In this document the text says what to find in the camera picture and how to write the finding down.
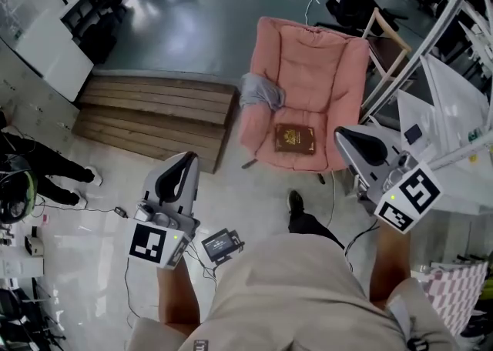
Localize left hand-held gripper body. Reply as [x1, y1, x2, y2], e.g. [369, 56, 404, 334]
[128, 199, 202, 271]

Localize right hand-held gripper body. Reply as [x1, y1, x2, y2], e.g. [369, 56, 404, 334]
[356, 150, 443, 235]

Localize brown hardcover book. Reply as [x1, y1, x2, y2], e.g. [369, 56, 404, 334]
[273, 122, 317, 156]

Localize pink armchair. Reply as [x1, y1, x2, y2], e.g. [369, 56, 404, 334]
[236, 16, 371, 185]

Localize person's right forearm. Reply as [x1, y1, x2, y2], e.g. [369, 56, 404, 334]
[368, 222, 412, 304]

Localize person's left forearm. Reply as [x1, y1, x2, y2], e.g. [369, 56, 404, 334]
[156, 256, 201, 327]

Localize small black box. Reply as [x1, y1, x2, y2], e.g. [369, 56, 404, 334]
[403, 123, 424, 145]

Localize small black screen device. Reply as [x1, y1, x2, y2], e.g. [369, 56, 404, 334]
[200, 227, 246, 266]

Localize wooden step platform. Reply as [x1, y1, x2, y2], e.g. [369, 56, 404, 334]
[71, 74, 238, 174]

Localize white metal shelf rack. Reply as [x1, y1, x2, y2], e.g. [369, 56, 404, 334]
[360, 0, 493, 216]

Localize person's black shoe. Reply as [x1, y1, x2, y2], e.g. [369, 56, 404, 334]
[287, 189, 306, 216]

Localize wooden chair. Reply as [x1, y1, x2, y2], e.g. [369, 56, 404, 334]
[361, 6, 414, 87]

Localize pink checkered table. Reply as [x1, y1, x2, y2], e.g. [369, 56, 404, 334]
[421, 259, 491, 337]

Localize grey cloth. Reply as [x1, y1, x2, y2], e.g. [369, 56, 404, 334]
[239, 72, 287, 112]

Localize white cardboard box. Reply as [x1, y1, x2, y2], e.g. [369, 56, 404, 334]
[0, 256, 45, 278]

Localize person's beige shirt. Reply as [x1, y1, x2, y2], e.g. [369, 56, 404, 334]
[126, 232, 459, 351]

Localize grey metal lockers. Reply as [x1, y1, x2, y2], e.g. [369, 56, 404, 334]
[0, 39, 81, 149]

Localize black equipment stand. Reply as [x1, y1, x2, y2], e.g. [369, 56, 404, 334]
[0, 276, 66, 351]

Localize white counter cabinet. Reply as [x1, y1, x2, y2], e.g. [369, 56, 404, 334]
[15, 0, 104, 103]

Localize white floor cable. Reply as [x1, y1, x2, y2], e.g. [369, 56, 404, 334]
[325, 170, 337, 229]

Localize black floor cable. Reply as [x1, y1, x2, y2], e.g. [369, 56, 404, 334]
[34, 202, 116, 212]

